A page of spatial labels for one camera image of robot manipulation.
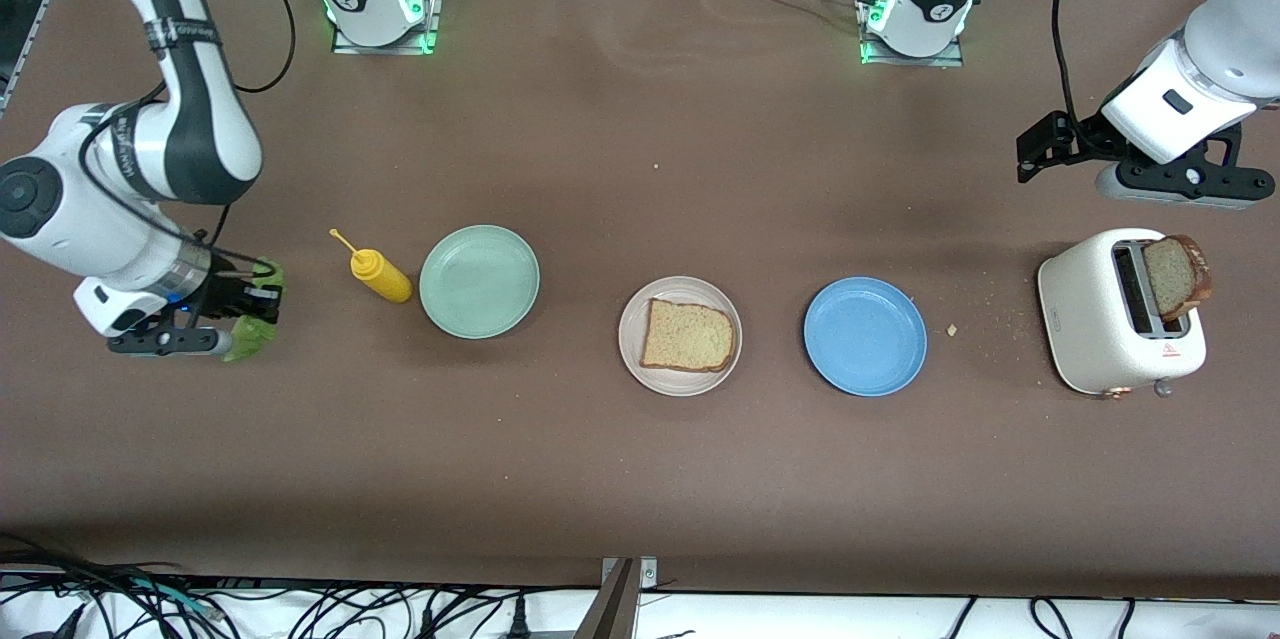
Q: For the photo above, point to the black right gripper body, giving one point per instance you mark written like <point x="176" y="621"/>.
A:
<point x="226" y="295"/>

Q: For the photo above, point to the blue plate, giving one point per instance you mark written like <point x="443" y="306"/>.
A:
<point x="865" y="336"/>

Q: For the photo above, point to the aluminium frame rail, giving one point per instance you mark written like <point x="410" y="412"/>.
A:
<point x="30" y="19"/>

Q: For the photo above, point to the green lettuce leaf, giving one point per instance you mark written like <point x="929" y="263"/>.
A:
<point x="250" y="337"/>

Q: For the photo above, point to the metal table edge bracket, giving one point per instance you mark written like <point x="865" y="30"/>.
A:
<point x="610" y="609"/>

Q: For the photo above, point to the white toaster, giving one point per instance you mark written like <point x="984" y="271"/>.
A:
<point x="1085" y="319"/>

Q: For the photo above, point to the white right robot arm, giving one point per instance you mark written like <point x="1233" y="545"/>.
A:
<point x="190" y="119"/>

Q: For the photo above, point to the brown bread slice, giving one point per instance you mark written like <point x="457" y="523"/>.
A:
<point x="688" y="336"/>
<point x="1170" y="277"/>

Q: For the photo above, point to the pale green plate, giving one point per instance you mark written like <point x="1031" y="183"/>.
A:
<point x="480" y="281"/>

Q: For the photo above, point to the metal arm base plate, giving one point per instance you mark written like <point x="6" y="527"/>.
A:
<point x="380" y="50"/>
<point x="910" y="62"/>

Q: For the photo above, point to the black power plug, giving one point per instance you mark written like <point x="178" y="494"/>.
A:
<point x="517" y="619"/>

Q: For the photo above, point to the yellow mustard squeeze bottle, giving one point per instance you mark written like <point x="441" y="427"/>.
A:
<point x="385" y="279"/>

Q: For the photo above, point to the beige plate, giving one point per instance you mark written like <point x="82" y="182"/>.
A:
<point x="680" y="385"/>

